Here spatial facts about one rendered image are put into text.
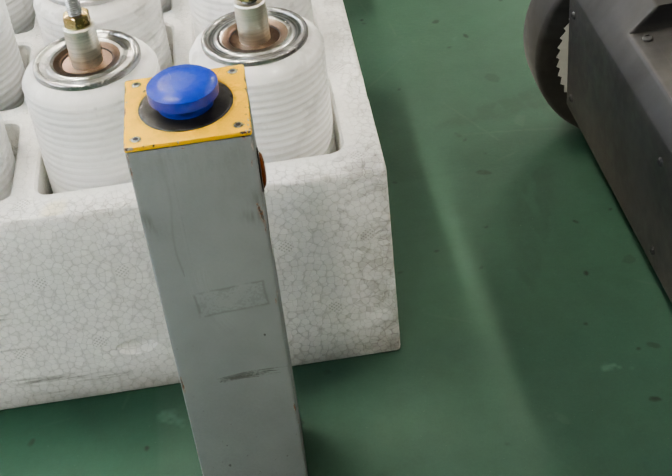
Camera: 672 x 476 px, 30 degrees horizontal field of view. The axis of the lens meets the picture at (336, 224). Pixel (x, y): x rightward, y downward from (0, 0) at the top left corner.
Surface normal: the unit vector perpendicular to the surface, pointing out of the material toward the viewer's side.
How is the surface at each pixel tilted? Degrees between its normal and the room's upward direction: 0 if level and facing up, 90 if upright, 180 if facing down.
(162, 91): 4
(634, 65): 46
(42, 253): 90
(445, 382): 0
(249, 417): 90
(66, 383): 90
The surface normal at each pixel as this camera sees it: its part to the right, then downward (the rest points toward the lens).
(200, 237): 0.12, 0.61
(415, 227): -0.09, -0.77
